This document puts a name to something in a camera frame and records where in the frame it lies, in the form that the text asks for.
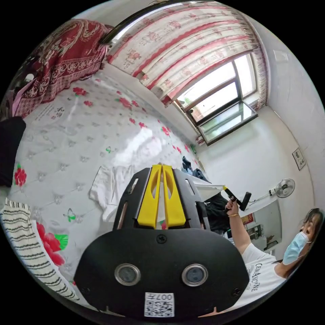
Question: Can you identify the red and white floral curtain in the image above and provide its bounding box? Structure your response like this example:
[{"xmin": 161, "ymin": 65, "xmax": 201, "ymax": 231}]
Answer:
[{"xmin": 106, "ymin": 2, "xmax": 268, "ymax": 108}]

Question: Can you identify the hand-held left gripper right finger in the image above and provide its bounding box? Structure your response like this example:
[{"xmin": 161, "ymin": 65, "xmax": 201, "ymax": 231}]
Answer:
[{"xmin": 162, "ymin": 164, "xmax": 187, "ymax": 229}]

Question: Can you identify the white standing fan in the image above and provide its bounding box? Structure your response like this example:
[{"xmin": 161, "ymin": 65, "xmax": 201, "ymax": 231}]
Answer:
[{"xmin": 254, "ymin": 177, "xmax": 296, "ymax": 203}]

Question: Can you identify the person's right forearm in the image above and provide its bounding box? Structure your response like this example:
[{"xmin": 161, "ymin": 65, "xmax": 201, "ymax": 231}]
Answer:
[{"xmin": 228, "ymin": 214, "xmax": 252, "ymax": 255}]

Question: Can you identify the pile of clothes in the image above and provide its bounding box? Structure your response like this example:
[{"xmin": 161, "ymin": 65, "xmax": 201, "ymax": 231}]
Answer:
[{"xmin": 181, "ymin": 155, "xmax": 212, "ymax": 184}]

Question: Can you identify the red patterned blanket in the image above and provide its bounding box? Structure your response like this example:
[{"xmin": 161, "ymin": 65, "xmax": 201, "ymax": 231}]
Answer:
[{"xmin": 14, "ymin": 19, "xmax": 113, "ymax": 119}]

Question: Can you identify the white short sleeve shirt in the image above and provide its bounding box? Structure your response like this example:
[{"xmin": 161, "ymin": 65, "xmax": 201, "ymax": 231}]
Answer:
[{"xmin": 88, "ymin": 128, "xmax": 227, "ymax": 222}]

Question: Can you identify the person's body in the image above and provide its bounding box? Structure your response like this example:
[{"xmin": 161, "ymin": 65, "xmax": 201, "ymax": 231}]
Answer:
[{"xmin": 223, "ymin": 208, "xmax": 325, "ymax": 311}]

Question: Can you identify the framed wall picture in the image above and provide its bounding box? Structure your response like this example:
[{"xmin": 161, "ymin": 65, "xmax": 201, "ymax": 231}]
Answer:
[{"xmin": 291, "ymin": 148, "xmax": 307, "ymax": 171}]

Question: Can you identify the window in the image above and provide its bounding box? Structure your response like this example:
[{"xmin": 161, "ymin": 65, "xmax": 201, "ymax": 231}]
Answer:
[{"xmin": 174, "ymin": 52, "xmax": 259, "ymax": 147}]

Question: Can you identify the person's right hand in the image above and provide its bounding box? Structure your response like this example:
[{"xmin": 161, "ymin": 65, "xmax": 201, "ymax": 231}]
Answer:
[{"xmin": 225, "ymin": 199, "xmax": 240, "ymax": 217}]

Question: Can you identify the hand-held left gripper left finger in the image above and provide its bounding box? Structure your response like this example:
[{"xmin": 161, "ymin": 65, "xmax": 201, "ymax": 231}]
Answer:
[{"xmin": 137, "ymin": 164, "xmax": 162, "ymax": 228}]

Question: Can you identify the bed with floral sheet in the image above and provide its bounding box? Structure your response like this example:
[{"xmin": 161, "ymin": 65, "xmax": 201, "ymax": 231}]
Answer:
[{"xmin": 1, "ymin": 73, "xmax": 203, "ymax": 309}]

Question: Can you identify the black and white striped garment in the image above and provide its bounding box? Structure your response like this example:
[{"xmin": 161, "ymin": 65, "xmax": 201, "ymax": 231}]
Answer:
[{"xmin": 0, "ymin": 198, "xmax": 81, "ymax": 301}]

